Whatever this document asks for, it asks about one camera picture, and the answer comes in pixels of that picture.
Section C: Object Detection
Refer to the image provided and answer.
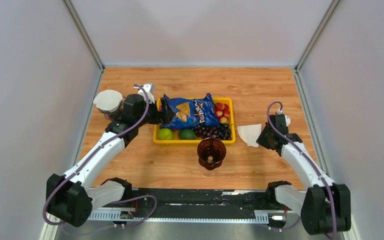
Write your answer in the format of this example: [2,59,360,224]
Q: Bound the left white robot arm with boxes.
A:
[42,90,176,227]

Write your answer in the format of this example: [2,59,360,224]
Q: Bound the yellow-green lime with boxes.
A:
[157,128,174,141]

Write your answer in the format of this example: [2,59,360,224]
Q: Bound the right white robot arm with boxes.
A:
[256,113,352,235]

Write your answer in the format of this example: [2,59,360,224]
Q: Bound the dark grape bunch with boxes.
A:
[192,124,233,141]

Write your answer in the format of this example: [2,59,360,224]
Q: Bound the clear glass beaker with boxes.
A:
[199,167,220,178]

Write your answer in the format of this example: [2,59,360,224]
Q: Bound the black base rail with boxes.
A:
[108,188,286,220]

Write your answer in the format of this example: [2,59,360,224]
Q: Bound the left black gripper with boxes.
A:
[135,97,176,128]

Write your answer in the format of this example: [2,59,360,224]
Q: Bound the brown coffee dripper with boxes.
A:
[197,137,227,171]

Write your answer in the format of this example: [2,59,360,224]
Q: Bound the dark green lime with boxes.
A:
[178,128,197,141]

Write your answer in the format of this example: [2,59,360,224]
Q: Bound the white coffee filter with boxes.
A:
[237,124,262,148]
[92,89,124,114]

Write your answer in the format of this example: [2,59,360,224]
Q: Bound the blue chips bag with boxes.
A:
[160,93,220,130]

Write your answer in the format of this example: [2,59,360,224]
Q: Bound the yellow plastic tray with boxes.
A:
[152,97,236,146]

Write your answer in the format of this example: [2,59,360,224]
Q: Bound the red lychee bunch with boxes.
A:
[214,102,231,124]

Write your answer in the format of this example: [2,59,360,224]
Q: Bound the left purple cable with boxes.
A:
[42,83,158,229]

